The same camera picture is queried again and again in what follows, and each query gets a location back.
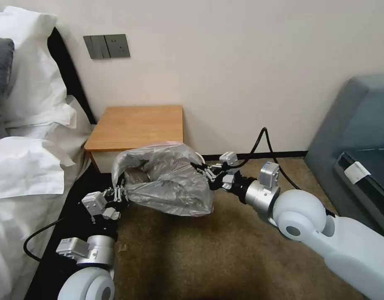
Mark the dark grey pillow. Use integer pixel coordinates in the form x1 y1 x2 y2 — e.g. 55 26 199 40
0 37 15 140

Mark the black bed headboard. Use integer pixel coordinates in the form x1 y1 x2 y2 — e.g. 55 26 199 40
47 26 97 126

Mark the black bed frame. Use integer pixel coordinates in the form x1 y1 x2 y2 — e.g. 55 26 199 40
24 161 118 300

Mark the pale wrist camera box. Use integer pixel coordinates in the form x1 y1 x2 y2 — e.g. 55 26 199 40
219 152 237 166
82 191 107 217

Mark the wooden nightstand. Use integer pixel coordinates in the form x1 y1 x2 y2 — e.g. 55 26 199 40
84 105 184 174

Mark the white paper label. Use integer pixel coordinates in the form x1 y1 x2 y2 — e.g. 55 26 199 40
344 162 368 185

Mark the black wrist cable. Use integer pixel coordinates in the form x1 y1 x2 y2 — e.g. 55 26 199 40
23 218 67 262
235 127 301 190

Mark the grey wall switch socket panel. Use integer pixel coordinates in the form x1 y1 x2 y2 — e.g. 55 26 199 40
83 33 131 60

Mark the translucent grey garbage bag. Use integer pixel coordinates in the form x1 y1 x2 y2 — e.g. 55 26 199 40
112 141 214 217

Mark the grey blue sofa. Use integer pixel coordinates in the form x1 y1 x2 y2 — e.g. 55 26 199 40
304 74 384 242

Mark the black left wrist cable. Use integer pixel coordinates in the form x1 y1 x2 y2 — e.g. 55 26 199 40
23 218 67 262

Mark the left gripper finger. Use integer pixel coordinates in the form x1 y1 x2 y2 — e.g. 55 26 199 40
115 177 131 205
100 186 117 201

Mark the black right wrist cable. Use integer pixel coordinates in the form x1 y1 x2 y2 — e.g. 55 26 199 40
235 127 301 190

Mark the black baseboard strip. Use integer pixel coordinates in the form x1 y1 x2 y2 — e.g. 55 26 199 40
200 150 307 157

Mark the white duvet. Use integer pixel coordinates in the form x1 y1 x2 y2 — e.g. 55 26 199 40
0 95 96 300

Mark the white pillow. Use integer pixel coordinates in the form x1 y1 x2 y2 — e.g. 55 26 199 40
0 6 77 139

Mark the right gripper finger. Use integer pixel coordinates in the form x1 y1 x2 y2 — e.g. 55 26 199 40
204 173 225 191
190 160 226 176

